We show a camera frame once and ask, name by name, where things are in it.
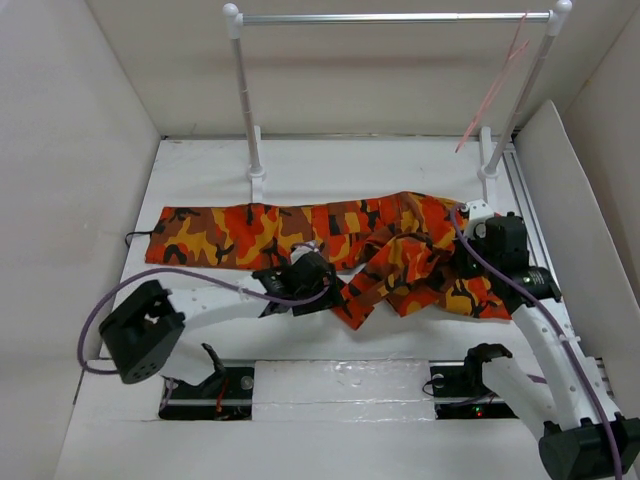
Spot orange camouflage trousers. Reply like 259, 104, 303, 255
145, 191, 510, 330

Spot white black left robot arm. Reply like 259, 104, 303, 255
99, 245, 343, 398

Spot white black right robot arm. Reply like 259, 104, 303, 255
449, 200, 639, 479

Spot white metal clothes rack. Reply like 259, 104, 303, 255
220, 1, 574, 202

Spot white foam board panel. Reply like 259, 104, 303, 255
515, 100, 639, 417

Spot aluminium side rail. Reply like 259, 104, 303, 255
501, 145, 560, 287

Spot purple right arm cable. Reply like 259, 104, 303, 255
448, 202, 626, 480

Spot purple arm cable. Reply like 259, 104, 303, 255
77, 241, 332, 406
448, 202, 626, 480

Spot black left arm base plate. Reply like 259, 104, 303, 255
158, 364, 255, 421

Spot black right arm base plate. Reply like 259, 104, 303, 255
422, 361, 517, 421

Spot pink wire hanger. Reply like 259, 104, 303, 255
454, 10, 530, 153

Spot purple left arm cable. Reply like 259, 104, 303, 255
77, 241, 332, 406

